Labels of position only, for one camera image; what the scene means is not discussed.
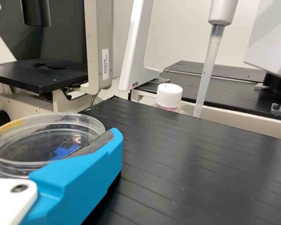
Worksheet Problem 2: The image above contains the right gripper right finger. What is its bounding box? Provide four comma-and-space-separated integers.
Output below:
10, 127, 124, 225

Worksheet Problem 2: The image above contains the white pipette stand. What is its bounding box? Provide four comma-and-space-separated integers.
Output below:
118, 0, 281, 92

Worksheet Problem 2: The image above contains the pipette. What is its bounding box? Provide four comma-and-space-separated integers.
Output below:
192, 0, 240, 118

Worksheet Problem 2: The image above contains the long black platform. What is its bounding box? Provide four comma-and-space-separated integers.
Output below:
77, 96, 281, 225

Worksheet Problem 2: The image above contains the white-capped bottle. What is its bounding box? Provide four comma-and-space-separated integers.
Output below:
154, 82, 184, 113

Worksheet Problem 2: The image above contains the petri dish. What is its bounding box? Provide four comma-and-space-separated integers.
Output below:
0, 112, 106, 180

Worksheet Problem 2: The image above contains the cream microscope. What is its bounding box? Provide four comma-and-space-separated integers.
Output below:
0, 0, 114, 132

